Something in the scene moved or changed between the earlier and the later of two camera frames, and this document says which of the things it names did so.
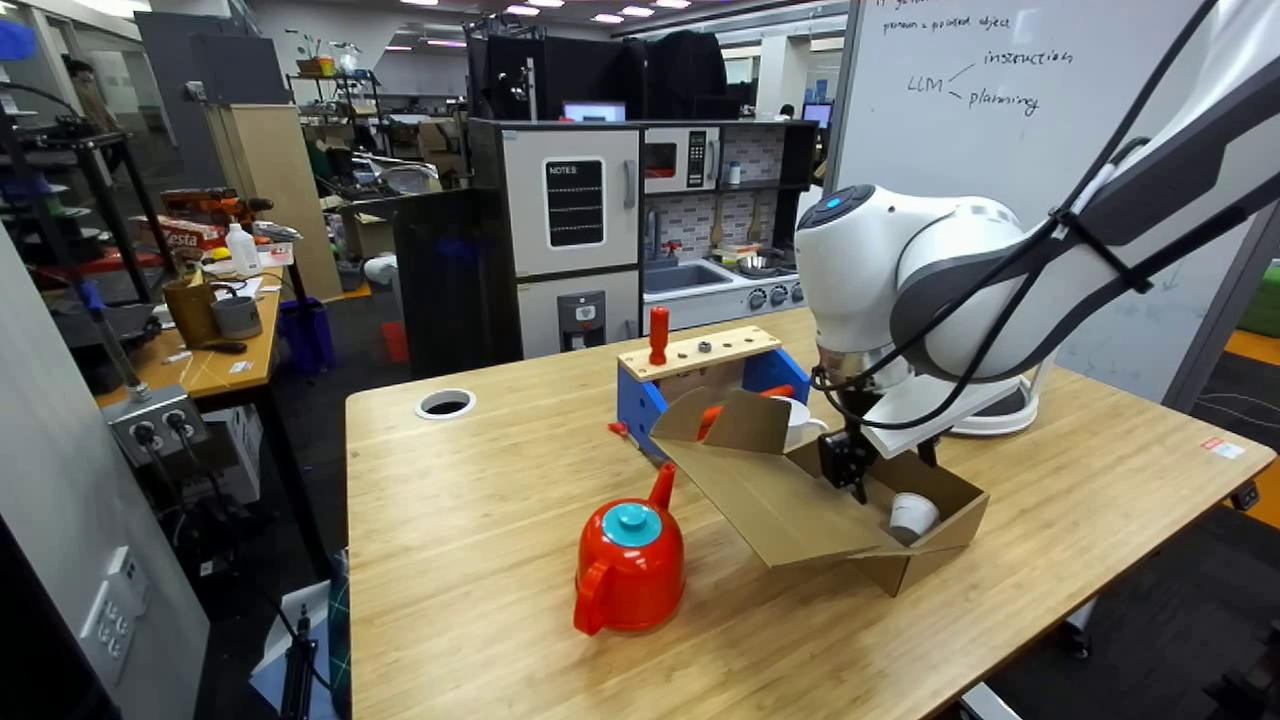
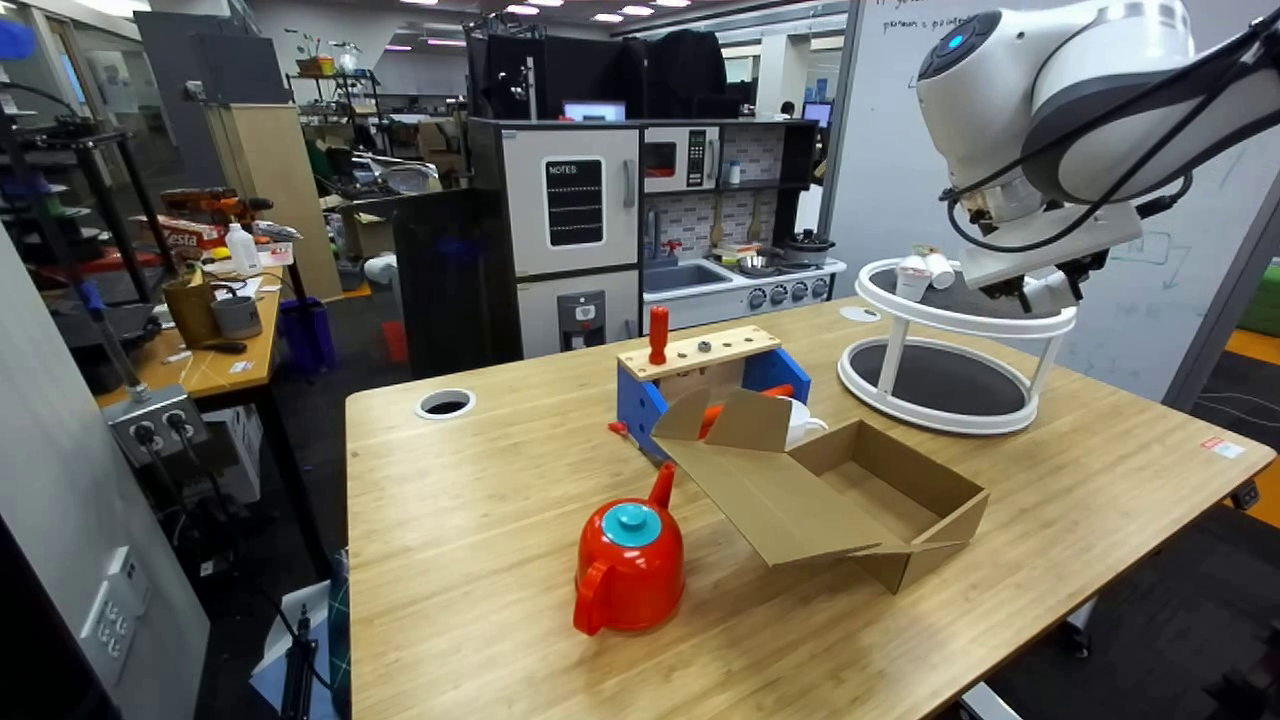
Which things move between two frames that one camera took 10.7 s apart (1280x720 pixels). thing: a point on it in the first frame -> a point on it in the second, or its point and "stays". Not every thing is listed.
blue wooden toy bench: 641,381 stays
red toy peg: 658,333 stays
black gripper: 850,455 -> 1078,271
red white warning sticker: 1224,449 stays
